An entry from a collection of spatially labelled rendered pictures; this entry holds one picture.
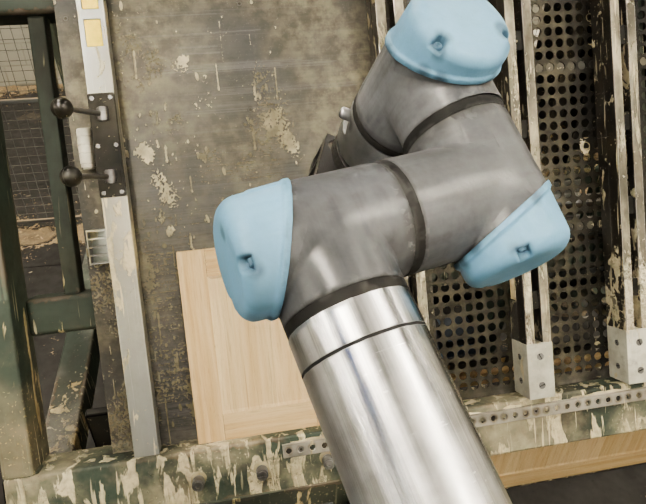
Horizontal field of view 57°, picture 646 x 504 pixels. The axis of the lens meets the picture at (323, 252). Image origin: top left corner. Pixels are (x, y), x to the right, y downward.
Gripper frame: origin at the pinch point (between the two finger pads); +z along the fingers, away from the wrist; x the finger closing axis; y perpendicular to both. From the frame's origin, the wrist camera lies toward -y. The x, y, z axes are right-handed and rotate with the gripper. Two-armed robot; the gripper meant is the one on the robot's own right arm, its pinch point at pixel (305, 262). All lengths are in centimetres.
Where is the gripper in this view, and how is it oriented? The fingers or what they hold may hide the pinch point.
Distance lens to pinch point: 67.7
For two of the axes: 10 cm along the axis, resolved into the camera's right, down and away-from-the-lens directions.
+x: -9.3, -3.2, -1.8
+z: -3.0, 4.1, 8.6
